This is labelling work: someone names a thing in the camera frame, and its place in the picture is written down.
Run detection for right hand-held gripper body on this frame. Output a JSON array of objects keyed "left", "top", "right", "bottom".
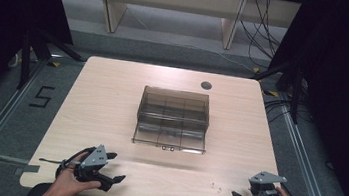
[{"left": 240, "top": 168, "right": 289, "bottom": 196}]

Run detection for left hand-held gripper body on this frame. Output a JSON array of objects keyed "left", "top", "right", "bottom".
[{"left": 56, "top": 139, "right": 114, "bottom": 193}]

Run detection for person's left hand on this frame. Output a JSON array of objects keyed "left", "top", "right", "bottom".
[{"left": 48, "top": 149, "right": 106, "bottom": 196}]

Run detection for smoky transparent compartment drawer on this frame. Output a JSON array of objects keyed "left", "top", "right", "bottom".
[{"left": 130, "top": 118, "right": 210, "bottom": 156}]

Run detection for grey floor tape strip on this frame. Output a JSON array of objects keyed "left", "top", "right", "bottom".
[{"left": 13, "top": 162, "right": 41, "bottom": 179}]

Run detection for person's dark clothing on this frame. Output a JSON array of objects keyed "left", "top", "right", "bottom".
[{"left": 24, "top": 180, "right": 53, "bottom": 196}]

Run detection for smoky transparent drawer case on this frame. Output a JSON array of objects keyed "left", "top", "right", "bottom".
[{"left": 135, "top": 84, "right": 214, "bottom": 134}]

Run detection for yellow black tape marker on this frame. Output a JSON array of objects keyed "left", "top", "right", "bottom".
[
  {"left": 47, "top": 59, "right": 62, "bottom": 69},
  {"left": 262, "top": 89, "right": 281, "bottom": 99}
]

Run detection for black metal stand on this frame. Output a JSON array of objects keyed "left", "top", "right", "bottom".
[
  {"left": 15, "top": 24, "right": 90, "bottom": 99},
  {"left": 246, "top": 55, "right": 307, "bottom": 125}
]

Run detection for left hand-held gripper black cable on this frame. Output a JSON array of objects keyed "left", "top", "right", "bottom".
[{"left": 36, "top": 139, "right": 97, "bottom": 184}]

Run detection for black floor cables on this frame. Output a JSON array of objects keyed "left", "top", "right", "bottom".
[{"left": 261, "top": 96, "right": 316, "bottom": 130}]

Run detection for grey table cable grommet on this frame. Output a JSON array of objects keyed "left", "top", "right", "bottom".
[{"left": 200, "top": 79, "right": 214, "bottom": 91}]

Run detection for bundle of black cables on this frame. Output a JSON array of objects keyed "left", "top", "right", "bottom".
[{"left": 234, "top": 0, "right": 287, "bottom": 70}]

